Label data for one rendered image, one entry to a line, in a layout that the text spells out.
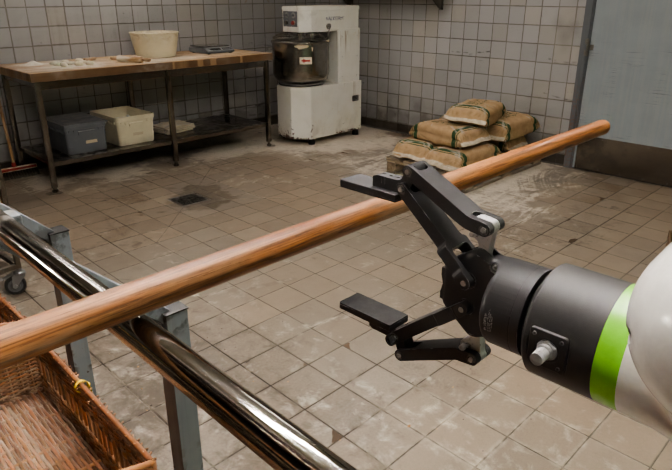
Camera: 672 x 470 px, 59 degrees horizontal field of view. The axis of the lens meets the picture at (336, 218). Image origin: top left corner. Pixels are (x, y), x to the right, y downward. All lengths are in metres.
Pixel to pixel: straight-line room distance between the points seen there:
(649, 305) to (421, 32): 6.06
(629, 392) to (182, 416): 0.81
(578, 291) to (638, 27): 4.88
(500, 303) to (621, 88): 4.92
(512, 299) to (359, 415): 1.82
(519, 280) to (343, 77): 5.80
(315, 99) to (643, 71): 2.87
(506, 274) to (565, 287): 0.05
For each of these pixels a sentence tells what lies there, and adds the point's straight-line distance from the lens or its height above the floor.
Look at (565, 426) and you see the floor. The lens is 2.37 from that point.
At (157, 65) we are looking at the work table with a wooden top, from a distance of 5.21.
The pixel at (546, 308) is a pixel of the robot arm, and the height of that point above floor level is 1.22.
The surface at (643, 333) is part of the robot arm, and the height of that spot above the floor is 1.28.
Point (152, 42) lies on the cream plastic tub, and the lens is 5.55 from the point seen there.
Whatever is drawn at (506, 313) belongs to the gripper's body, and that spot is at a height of 1.20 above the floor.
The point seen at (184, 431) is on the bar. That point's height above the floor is 0.72.
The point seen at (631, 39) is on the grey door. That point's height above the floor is 1.10.
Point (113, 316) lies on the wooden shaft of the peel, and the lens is 0.51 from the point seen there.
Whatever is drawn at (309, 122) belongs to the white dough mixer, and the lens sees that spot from 5.96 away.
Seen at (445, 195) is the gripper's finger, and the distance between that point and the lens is 0.51.
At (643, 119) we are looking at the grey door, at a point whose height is 0.50.
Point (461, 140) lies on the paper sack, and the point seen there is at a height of 0.38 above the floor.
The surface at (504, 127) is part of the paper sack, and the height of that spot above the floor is 0.40.
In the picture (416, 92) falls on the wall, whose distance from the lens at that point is 6.42.
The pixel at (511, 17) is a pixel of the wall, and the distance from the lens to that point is 5.79.
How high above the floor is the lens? 1.44
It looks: 21 degrees down
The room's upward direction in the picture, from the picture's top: straight up
